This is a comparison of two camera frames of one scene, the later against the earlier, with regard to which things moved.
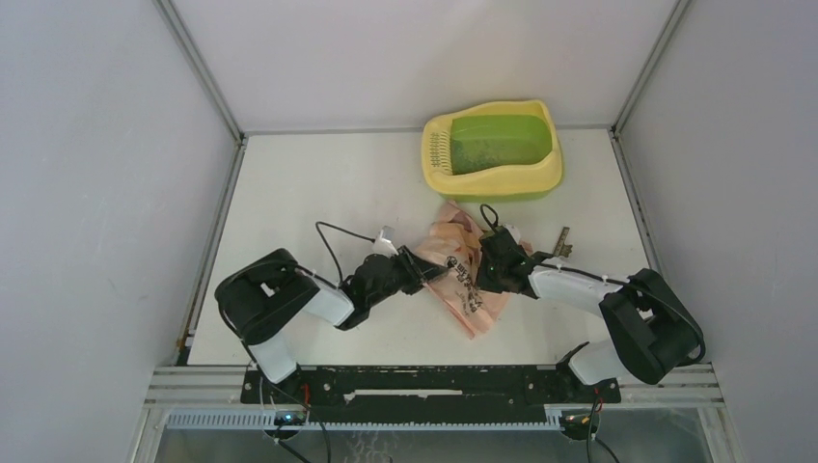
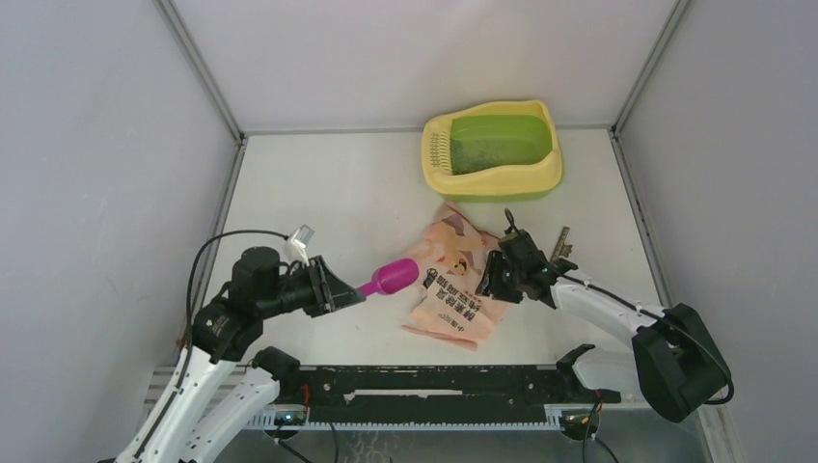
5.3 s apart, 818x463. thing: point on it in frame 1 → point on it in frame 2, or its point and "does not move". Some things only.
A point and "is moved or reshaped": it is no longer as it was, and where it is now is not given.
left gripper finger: x=423 y=269 → x=338 y=293
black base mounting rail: x=429 y=389 does not move
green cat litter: x=480 y=143 does not move
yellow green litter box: x=504 y=151 does not move
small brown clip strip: x=561 y=249 does not move
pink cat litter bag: x=453 y=242 is moved or reshaped
